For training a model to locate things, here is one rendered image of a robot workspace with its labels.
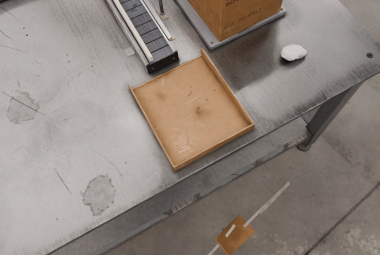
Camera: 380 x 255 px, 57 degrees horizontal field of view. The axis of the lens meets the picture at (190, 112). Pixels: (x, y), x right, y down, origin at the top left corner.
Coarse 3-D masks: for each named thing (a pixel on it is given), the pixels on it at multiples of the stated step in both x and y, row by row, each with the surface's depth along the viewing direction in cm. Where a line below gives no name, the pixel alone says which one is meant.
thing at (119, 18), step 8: (112, 8) 118; (120, 16) 116; (152, 16) 116; (120, 24) 117; (128, 32) 113; (136, 48) 110; (144, 56) 109; (176, 56) 111; (144, 64) 110; (152, 64) 108; (160, 64) 110; (168, 64) 112; (152, 72) 112
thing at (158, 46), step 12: (120, 0) 119; (132, 0) 119; (132, 12) 116; (144, 12) 116; (144, 24) 114; (144, 36) 112; (156, 36) 112; (156, 48) 110; (168, 48) 110; (156, 60) 108
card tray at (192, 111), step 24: (168, 72) 111; (192, 72) 111; (216, 72) 108; (144, 96) 108; (168, 96) 108; (192, 96) 107; (216, 96) 107; (168, 120) 104; (192, 120) 104; (216, 120) 104; (240, 120) 103; (168, 144) 101; (192, 144) 101; (216, 144) 97
